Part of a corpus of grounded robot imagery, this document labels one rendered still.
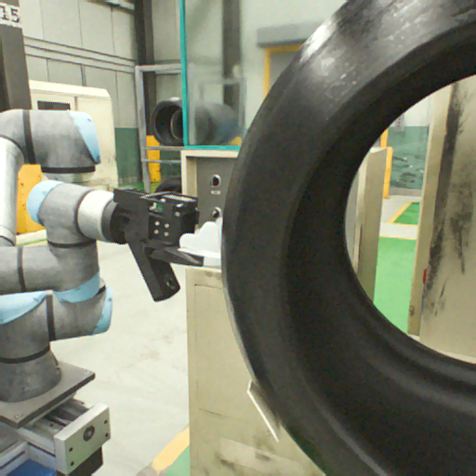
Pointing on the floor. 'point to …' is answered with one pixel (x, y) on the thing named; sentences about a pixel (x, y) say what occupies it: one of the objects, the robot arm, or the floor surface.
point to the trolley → (162, 117)
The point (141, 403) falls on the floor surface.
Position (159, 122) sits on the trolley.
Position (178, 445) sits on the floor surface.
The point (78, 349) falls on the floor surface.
